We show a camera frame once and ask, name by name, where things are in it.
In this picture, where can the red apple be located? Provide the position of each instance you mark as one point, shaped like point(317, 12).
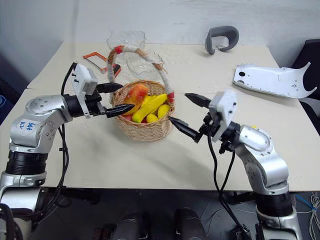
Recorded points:
point(127, 117)

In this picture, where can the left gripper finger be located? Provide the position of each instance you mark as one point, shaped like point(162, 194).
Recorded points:
point(120, 110)
point(110, 87)

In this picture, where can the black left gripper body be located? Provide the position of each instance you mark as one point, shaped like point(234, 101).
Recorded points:
point(95, 107)

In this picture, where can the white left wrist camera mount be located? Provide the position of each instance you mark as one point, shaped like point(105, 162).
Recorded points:
point(81, 75)

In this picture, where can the dark rounded shape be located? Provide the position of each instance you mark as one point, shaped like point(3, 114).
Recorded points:
point(132, 227)

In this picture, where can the small yellow object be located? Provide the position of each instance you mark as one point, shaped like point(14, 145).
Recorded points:
point(254, 126)

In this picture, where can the yellow mango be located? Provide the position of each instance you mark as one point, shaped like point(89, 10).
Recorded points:
point(163, 110)

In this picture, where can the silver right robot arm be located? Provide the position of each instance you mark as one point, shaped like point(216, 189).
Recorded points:
point(265, 160)

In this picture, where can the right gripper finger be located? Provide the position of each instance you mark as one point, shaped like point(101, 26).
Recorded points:
point(198, 100)
point(186, 128)

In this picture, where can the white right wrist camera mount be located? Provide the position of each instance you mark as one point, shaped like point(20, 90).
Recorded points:
point(225, 110)

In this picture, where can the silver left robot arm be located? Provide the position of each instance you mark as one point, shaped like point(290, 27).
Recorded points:
point(37, 117)

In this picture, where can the shallow clear glass bowl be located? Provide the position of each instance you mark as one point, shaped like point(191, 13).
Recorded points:
point(143, 66)

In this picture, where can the clear plastic container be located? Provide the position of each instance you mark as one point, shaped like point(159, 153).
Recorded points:
point(126, 38)

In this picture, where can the yellow banana bunch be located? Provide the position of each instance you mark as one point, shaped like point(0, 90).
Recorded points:
point(150, 105)

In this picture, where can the orange hacksaw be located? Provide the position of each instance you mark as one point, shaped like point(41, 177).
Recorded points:
point(117, 70)

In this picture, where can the orange red peach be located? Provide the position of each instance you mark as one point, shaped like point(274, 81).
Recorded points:
point(136, 92)

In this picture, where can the white robot shell cover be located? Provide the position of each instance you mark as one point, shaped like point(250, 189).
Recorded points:
point(265, 77)

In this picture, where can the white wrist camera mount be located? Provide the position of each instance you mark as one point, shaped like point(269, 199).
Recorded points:
point(225, 110)
point(81, 75)

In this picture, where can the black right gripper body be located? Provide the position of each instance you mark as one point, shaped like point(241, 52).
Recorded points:
point(208, 123)

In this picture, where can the small yellow lemon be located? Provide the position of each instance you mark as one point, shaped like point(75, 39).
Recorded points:
point(151, 118)

